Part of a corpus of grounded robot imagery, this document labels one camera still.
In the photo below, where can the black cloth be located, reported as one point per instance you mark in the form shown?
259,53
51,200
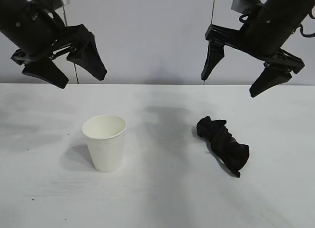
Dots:
224,144

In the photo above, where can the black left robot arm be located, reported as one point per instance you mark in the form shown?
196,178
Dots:
9,6

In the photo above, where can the white paper cup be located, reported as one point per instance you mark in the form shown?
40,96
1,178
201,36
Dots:
105,149

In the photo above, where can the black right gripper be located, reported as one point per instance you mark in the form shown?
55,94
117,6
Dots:
268,36

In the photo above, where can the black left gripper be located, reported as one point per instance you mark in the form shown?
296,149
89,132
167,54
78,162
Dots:
29,33

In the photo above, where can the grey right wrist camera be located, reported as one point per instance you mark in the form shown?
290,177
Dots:
237,4

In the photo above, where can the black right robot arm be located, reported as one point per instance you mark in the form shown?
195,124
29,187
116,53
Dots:
288,4

